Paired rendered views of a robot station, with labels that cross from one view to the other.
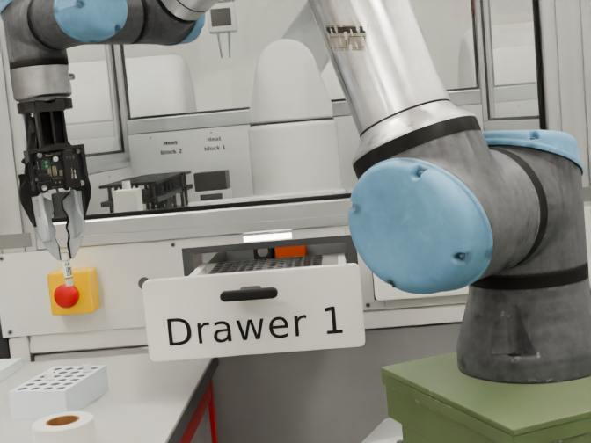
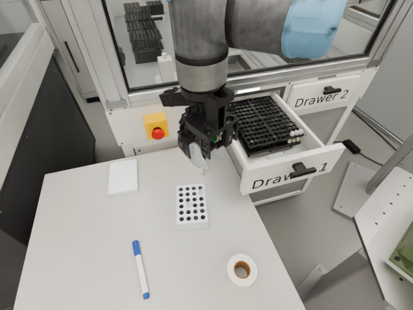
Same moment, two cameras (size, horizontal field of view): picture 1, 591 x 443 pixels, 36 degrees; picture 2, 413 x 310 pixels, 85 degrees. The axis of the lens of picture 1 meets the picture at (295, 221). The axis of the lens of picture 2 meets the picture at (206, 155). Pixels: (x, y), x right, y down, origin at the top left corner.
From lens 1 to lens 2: 1.02 m
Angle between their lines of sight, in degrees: 45
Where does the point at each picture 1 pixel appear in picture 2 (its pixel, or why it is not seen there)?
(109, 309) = (171, 128)
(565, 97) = (399, 15)
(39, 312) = (136, 133)
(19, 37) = (203, 35)
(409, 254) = not seen: outside the picture
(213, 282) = (281, 164)
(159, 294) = (254, 173)
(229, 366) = not seen: hidden behind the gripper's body
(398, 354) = not seen: hidden behind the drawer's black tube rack
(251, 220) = (243, 82)
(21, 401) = (184, 226)
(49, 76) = (222, 71)
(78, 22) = (316, 51)
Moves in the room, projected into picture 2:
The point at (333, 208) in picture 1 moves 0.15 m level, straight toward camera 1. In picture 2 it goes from (281, 75) to (307, 99)
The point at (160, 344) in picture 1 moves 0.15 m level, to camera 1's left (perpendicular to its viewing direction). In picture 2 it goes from (247, 189) to (195, 206)
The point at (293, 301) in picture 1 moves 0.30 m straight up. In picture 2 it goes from (311, 164) to (370, 53)
